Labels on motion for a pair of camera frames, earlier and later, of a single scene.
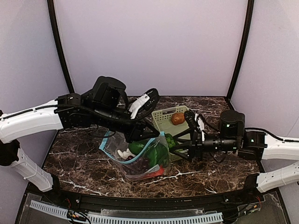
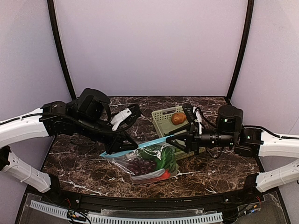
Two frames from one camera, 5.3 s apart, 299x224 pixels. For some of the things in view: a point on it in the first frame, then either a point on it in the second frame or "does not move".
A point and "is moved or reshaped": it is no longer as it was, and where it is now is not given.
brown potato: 177,118 does not move
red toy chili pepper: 154,173 to 166,176
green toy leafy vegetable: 158,154 is moved or reshaped
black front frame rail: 88,202 does not move
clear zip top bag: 139,160 is moved or reshaped
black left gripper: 134,131 to 119,142
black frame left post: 53,17 does not move
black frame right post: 250,12 does not move
